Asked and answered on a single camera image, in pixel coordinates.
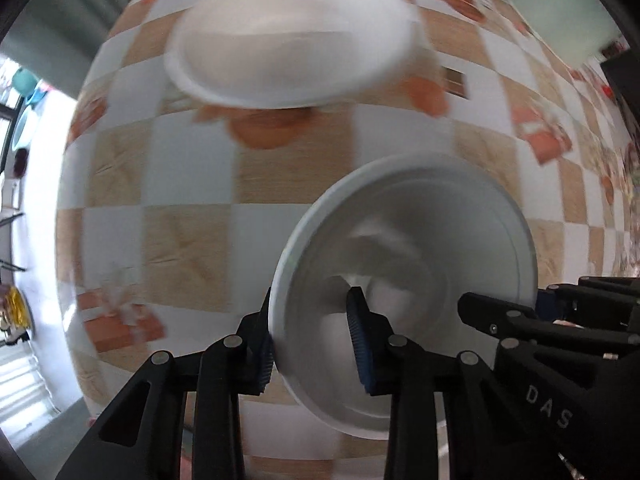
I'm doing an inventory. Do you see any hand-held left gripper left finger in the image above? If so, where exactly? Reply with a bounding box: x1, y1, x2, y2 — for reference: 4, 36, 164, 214
55, 287, 276, 480

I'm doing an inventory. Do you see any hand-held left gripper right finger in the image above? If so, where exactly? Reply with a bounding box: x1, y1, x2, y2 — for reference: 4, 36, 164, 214
346, 287, 551, 480

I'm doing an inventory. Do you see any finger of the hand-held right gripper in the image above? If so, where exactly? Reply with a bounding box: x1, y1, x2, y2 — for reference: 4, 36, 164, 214
457, 292, 640, 356
537, 275, 640, 334

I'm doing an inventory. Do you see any white foam bowl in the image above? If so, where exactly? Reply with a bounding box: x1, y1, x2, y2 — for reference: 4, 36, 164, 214
268, 152, 540, 441
164, 0, 421, 110

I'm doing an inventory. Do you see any checked printed tablecloth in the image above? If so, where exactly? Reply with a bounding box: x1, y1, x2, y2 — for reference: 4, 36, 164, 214
55, 0, 640, 480

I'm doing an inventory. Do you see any yellow object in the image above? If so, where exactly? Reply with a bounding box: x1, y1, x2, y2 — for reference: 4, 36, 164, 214
0, 285, 32, 332

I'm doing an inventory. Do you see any pale green plate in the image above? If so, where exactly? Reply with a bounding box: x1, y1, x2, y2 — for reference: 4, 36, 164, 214
510, 0, 622, 67

